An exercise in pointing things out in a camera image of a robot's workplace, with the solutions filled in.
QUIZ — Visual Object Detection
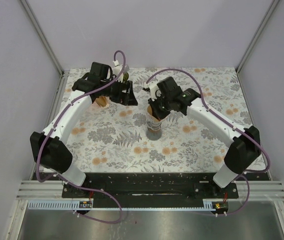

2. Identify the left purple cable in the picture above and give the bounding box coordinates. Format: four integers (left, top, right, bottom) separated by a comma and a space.
36, 50, 127, 224

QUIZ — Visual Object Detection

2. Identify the brown coffee filter stack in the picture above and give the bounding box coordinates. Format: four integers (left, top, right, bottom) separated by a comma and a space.
95, 96, 110, 109

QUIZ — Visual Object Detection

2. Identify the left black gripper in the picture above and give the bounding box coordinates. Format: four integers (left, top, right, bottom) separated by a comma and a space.
100, 77, 138, 106

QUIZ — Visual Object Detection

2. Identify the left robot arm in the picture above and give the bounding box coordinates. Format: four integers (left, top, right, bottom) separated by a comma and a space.
30, 61, 138, 198

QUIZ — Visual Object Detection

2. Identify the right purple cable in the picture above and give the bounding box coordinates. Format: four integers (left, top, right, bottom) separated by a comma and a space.
146, 67, 274, 217

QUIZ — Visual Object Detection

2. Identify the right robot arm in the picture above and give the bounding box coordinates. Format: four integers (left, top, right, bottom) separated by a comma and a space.
144, 77, 261, 198

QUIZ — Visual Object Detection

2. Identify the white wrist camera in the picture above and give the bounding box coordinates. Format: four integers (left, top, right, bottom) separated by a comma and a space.
143, 83, 162, 101
112, 60, 129, 79

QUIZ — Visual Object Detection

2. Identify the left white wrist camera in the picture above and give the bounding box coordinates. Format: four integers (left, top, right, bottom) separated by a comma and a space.
112, 60, 129, 79

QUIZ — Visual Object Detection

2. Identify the floral tablecloth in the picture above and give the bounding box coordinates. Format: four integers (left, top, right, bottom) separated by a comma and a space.
67, 67, 252, 172

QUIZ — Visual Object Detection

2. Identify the purple cable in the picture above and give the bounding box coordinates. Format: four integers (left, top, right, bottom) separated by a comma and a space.
146, 67, 274, 217
36, 50, 127, 224

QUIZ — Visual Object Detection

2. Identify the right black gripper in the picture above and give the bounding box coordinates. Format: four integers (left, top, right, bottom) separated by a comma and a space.
148, 93, 173, 121

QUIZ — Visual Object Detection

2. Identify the dark green dripper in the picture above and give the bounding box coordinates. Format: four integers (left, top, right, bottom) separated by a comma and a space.
122, 72, 129, 83

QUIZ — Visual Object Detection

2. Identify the glass coffee carafe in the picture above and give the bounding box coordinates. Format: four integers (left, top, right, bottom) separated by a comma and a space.
146, 121, 162, 141

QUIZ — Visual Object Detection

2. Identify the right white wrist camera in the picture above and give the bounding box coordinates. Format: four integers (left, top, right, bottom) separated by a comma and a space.
143, 83, 162, 101

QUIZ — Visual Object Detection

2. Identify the white slotted cable duct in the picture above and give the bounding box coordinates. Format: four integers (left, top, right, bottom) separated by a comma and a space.
27, 200, 217, 212

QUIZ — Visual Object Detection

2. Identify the brown paper coffee filter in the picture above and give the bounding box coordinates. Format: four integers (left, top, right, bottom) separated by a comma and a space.
147, 105, 162, 123

